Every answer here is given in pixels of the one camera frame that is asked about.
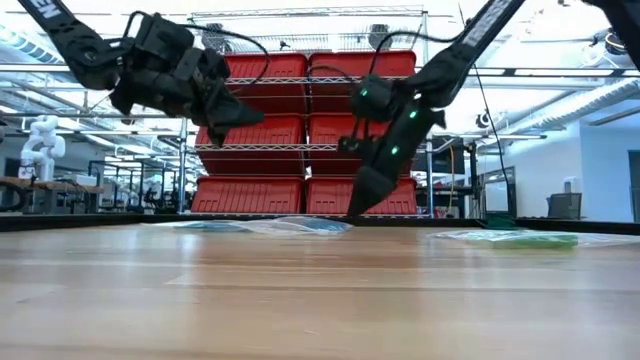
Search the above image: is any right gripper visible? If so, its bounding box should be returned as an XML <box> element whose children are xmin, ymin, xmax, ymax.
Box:
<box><xmin>346</xmin><ymin>74</ymin><xmax>446</xmax><ymax>217</ymax></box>

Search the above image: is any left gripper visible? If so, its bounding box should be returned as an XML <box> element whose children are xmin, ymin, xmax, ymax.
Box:
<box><xmin>112</xmin><ymin>12</ymin><xmax>265</xmax><ymax>146</ymax></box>

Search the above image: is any red plastic bin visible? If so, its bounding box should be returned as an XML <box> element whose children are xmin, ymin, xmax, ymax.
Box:
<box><xmin>191</xmin><ymin>175</ymin><xmax>306</xmax><ymax>215</ymax></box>
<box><xmin>307</xmin><ymin>112</ymin><xmax>419</xmax><ymax>176</ymax></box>
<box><xmin>222</xmin><ymin>53</ymin><xmax>309</xmax><ymax>115</ymax></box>
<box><xmin>308</xmin><ymin>51</ymin><xmax>418</xmax><ymax>114</ymax></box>
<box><xmin>305</xmin><ymin>175</ymin><xmax>419</xmax><ymax>216</ymax></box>
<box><xmin>194</xmin><ymin>114</ymin><xmax>307</xmax><ymax>176</ymax></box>

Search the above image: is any grey round fan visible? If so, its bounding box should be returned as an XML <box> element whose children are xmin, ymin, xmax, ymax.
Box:
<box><xmin>367</xmin><ymin>23</ymin><xmax>395</xmax><ymax>52</ymax></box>
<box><xmin>202</xmin><ymin>23</ymin><xmax>234</xmax><ymax>54</ymax></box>

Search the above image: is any black framed screen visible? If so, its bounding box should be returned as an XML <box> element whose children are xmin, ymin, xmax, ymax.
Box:
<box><xmin>477</xmin><ymin>167</ymin><xmax>517</xmax><ymax>220</ymax></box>

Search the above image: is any wooden workbench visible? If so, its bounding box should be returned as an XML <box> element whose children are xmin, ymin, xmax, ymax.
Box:
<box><xmin>0</xmin><ymin>175</ymin><xmax>105</xmax><ymax>215</ymax></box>

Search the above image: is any chrome wire shelving rack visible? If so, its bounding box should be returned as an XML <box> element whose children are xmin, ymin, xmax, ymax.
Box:
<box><xmin>177</xmin><ymin>5</ymin><xmax>437</xmax><ymax>221</ymax></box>

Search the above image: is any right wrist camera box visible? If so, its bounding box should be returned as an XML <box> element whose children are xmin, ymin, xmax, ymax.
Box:
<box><xmin>336</xmin><ymin>133</ymin><xmax>375</xmax><ymax>155</ymax></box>

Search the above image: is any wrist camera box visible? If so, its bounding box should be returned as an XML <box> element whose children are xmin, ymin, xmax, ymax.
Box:
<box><xmin>192</xmin><ymin>46</ymin><xmax>232</xmax><ymax>86</ymax></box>
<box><xmin>336</xmin><ymin>133</ymin><xmax>375</xmax><ymax>155</ymax></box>

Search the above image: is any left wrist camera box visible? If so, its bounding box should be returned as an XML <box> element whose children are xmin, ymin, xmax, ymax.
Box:
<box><xmin>192</xmin><ymin>46</ymin><xmax>232</xmax><ymax>86</ymax></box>

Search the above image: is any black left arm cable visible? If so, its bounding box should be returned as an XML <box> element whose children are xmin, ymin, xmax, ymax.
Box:
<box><xmin>122</xmin><ymin>9</ymin><xmax>271</xmax><ymax>96</ymax></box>

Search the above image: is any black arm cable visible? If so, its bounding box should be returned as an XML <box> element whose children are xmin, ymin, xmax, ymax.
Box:
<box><xmin>368</xmin><ymin>29</ymin><xmax>454</xmax><ymax>64</ymax></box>
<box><xmin>122</xmin><ymin>9</ymin><xmax>271</xmax><ymax>96</ymax></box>

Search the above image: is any black workstation frame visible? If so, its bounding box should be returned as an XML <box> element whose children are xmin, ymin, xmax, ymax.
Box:
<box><xmin>87</xmin><ymin>158</ymin><xmax>182</xmax><ymax>214</ymax></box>

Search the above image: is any thin black hanging cable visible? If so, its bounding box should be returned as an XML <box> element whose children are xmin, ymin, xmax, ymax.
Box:
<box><xmin>457</xmin><ymin>3</ymin><xmax>517</xmax><ymax>217</ymax></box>

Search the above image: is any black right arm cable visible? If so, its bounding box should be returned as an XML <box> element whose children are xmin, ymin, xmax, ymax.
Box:
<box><xmin>368</xmin><ymin>29</ymin><xmax>454</xmax><ymax>64</ymax></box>

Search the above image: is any black aluminium table frame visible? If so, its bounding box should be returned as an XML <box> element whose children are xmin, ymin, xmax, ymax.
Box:
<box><xmin>0</xmin><ymin>212</ymin><xmax>640</xmax><ymax>239</ymax></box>

